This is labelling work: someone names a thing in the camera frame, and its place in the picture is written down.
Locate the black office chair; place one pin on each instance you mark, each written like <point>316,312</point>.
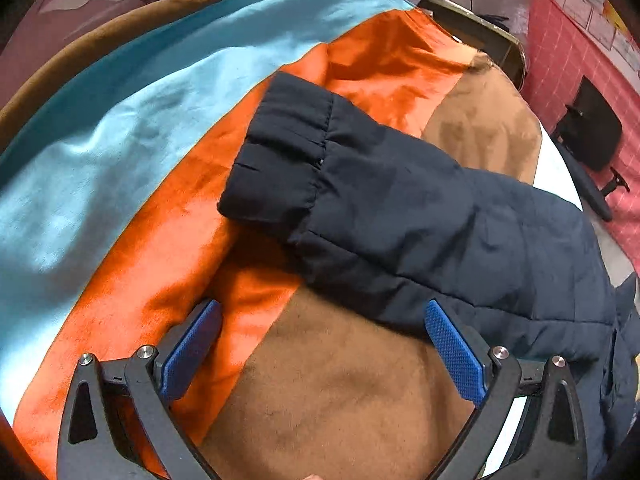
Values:
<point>595,130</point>

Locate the white bed sheet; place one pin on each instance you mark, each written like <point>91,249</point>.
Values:
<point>552,170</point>

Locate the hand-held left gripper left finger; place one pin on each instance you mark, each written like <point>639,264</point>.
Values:
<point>187,347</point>

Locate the blue orange brown striped blanket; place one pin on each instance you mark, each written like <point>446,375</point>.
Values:
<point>150,160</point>

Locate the navy puffer jacket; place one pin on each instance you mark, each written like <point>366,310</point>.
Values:
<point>425,220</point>

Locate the dark side table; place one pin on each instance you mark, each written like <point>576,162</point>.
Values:
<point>480,30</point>

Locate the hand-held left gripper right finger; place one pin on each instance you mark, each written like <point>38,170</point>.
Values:
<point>457,347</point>

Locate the pink grid wall cloth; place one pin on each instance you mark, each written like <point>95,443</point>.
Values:
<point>555,60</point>

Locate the row of wall papers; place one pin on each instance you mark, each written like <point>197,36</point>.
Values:
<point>595,5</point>

